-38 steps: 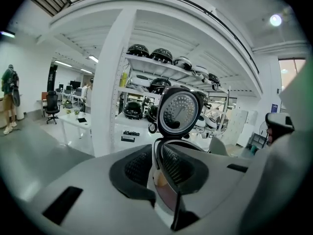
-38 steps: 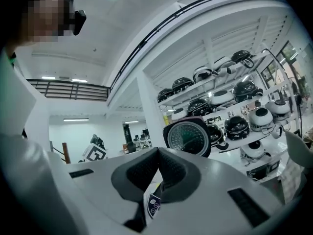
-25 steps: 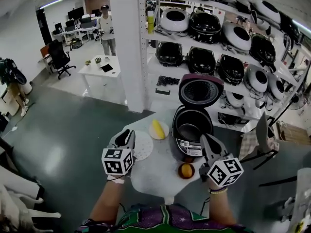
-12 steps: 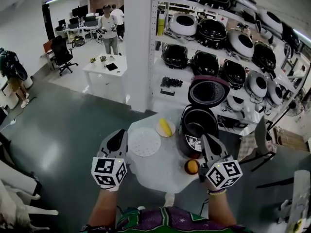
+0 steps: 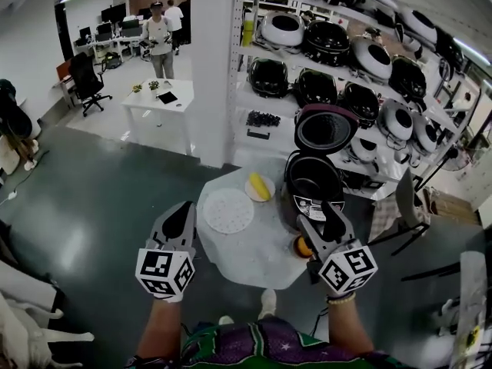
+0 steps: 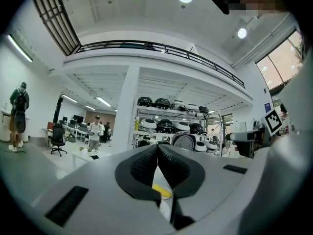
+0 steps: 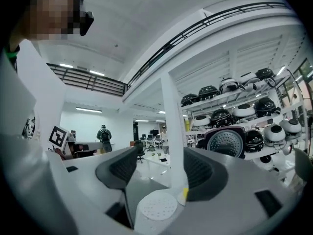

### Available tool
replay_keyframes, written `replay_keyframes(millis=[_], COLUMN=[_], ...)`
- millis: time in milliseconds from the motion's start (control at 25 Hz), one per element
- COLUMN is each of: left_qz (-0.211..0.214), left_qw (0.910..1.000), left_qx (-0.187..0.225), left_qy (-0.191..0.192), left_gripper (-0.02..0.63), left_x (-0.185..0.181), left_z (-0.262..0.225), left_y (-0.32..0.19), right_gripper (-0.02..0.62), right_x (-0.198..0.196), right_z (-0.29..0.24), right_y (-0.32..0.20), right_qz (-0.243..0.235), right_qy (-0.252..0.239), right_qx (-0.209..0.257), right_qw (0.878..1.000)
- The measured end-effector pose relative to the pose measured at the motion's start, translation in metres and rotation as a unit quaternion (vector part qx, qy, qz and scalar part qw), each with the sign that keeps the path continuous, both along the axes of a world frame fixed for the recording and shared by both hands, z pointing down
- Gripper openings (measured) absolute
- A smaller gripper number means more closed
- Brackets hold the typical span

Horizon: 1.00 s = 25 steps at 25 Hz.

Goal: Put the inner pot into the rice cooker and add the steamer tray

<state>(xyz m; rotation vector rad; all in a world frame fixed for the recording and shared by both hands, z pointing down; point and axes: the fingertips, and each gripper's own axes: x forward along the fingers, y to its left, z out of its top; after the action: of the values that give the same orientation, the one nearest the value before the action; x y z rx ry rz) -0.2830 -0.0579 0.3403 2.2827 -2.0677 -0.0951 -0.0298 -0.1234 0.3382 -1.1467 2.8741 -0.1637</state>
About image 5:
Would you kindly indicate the small white table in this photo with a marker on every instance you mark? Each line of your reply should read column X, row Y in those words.
column 153, row 108

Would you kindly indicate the white square pillar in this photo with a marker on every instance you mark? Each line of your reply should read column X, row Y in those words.
column 215, row 71

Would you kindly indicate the row of white office desks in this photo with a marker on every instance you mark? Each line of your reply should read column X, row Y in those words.
column 111, row 46

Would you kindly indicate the wooden pallet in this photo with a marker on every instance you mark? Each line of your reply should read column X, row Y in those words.
column 449, row 206

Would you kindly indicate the person's purple green jersey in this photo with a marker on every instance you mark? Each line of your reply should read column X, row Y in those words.
column 250, row 348

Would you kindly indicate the round white table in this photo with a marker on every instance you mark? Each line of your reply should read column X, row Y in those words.
column 265, row 256

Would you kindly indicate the person's white shoe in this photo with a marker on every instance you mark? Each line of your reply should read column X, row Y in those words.
column 267, row 304
column 226, row 320

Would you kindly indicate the small potted plant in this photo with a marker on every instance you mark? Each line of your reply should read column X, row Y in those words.
column 153, row 85
column 137, row 88

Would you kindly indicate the yellow sunflowers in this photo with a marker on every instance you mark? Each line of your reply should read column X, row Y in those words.
column 472, row 336

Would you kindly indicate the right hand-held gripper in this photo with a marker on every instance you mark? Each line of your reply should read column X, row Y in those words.
column 348, row 271

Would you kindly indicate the dark red rice cooker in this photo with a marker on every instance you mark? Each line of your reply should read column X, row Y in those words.
column 326, row 129

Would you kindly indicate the yellow-green bottle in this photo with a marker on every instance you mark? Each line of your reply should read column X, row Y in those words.
column 248, row 33

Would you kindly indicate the white power strip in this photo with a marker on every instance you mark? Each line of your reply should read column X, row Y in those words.
column 11, row 195

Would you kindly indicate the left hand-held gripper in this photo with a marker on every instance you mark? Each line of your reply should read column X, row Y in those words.
column 165, row 271

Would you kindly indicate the white perforated steamer tray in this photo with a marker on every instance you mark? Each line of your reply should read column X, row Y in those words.
column 228, row 211

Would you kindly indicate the black office chair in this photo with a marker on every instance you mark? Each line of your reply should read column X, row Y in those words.
column 84, row 75

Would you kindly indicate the black box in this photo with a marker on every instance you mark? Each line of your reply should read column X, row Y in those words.
column 365, row 183

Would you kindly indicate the black tripod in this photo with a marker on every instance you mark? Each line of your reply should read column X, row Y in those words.
column 453, row 154

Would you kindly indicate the grey chair with black legs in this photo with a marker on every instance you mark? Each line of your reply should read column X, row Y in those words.
column 407, row 202

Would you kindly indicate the beige checked cloth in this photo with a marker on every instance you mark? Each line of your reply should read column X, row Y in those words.
column 388, row 217

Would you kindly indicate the orange in small bowl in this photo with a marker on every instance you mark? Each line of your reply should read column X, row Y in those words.
column 294, row 249

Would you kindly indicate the white metal shelf rack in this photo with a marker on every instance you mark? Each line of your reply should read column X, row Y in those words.
column 384, row 90

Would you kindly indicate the purple wrist band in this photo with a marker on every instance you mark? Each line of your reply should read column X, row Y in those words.
column 338, row 296

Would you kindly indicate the white wrist wrap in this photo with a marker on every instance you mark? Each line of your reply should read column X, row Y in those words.
column 169, row 299

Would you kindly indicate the person's right forearm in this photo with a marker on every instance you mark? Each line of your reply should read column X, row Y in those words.
column 350, row 329

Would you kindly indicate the black tablet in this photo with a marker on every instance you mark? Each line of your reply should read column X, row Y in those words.
column 167, row 98

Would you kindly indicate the yellow corn cob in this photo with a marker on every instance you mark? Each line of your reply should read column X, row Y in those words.
column 260, row 186

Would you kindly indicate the corn cob on plate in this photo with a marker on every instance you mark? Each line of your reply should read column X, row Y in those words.
column 250, row 192

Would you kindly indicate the rows of domed appliances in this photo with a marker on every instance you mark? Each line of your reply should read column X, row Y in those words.
column 326, row 40

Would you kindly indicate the row of black monitors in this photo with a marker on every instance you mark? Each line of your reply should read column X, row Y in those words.
column 113, row 14

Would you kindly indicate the pile of small black parts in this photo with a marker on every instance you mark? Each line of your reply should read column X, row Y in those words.
column 263, row 118

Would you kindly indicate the orange fruit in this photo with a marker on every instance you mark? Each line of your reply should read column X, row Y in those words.
column 303, row 247

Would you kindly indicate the orange desk panel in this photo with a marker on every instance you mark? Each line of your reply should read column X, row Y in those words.
column 63, row 70

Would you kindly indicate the person's left forearm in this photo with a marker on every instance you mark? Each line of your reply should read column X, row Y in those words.
column 159, row 333

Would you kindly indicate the marble table with black legs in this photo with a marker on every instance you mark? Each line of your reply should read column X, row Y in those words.
column 471, row 290

